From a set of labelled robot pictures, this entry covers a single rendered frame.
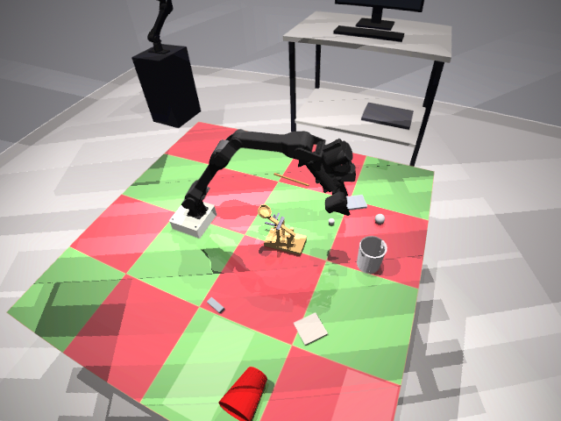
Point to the white square tile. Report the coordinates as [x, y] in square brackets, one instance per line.
[310, 329]

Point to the red plastic cup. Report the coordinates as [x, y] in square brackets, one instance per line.
[242, 398]

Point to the white cylindrical cup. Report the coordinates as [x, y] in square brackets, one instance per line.
[371, 253]

